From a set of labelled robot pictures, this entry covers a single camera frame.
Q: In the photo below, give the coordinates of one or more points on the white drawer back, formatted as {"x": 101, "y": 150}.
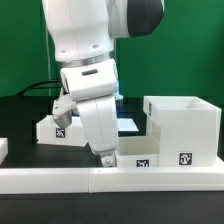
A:
{"x": 48, "y": 132}

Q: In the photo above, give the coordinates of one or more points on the white tag sheet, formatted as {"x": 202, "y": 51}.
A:
{"x": 127, "y": 124}

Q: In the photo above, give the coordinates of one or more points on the white L-shaped fence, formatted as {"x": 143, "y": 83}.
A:
{"x": 92, "y": 180}

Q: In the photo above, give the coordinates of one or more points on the white drawer cabinet box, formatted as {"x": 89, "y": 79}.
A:
{"x": 185, "y": 130}

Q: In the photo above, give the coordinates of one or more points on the white drawer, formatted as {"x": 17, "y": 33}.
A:
{"x": 137, "y": 151}
{"x": 48, "y": 132}

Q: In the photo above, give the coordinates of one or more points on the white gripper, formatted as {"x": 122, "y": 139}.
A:
{"x": 90, "y": 90}

